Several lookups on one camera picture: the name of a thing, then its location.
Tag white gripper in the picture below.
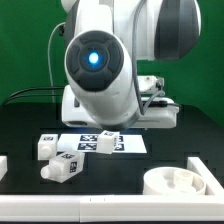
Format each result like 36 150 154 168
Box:
61 75 181 130

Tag white round stool seat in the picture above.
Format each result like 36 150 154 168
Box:
143 167 206 195

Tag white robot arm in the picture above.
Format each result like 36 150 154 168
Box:
61 0 201 131

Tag white sheet with tags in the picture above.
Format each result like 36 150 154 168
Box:
57 134 146 154

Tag black cables on table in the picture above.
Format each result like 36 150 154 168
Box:
1 85 66 107

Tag white camera cable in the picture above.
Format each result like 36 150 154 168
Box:
47 21 68 104

